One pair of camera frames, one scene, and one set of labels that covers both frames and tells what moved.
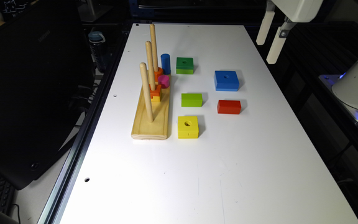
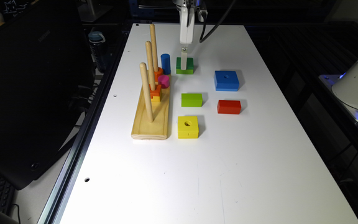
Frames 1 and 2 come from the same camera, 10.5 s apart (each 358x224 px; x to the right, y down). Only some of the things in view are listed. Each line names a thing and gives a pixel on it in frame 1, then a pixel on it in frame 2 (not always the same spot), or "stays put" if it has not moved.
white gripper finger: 276,46 → 184,58
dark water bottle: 96,39 stays put
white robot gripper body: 299,10 → 198,7
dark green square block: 184,65 stays put
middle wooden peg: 150,66 stays put
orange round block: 160,71 stays put
